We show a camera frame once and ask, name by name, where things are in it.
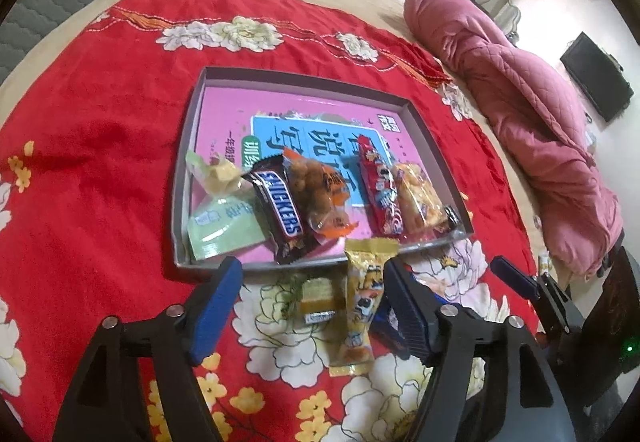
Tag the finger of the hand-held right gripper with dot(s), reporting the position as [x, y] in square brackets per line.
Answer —
[512, 274]

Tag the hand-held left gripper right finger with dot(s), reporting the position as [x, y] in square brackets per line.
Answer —
[407, 312]

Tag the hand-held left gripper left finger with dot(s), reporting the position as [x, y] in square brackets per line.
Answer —
[217, 307]

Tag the blue snack packet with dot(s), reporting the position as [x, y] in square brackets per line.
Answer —
[390, 327]

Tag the yellow snack packet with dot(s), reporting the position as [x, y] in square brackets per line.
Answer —
[360, 307]

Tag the light green snack pouch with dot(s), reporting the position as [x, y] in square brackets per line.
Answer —
[220, 227]

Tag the small green cake packet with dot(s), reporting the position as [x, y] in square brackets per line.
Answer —
[320, 299]

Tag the brown chocolate bar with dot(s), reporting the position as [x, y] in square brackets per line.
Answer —
[280, 217]

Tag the clear orange cracker packet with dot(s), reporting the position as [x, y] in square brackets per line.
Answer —
[420, 199]

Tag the red snack packet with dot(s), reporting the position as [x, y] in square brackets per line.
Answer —
[380, 192]

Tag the pale yellow candy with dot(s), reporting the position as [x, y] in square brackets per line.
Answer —
[220, 174]

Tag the orange clear peanut packet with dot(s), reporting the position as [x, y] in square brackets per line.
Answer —
[317, 194]

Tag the grey cardboard tray pink print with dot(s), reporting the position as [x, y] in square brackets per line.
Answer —
[225, 121]

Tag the small dark wrapped candy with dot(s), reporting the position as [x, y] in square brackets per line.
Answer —
[451, 217]

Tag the pink quilted comforter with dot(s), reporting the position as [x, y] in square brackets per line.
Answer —
[515, 96]

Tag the red floral blanket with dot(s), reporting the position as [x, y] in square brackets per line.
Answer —
[100, 146]

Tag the black flat television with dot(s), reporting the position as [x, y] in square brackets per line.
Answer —
[597, 76]

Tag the white metal chair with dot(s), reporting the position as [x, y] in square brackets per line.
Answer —
[502, 14]

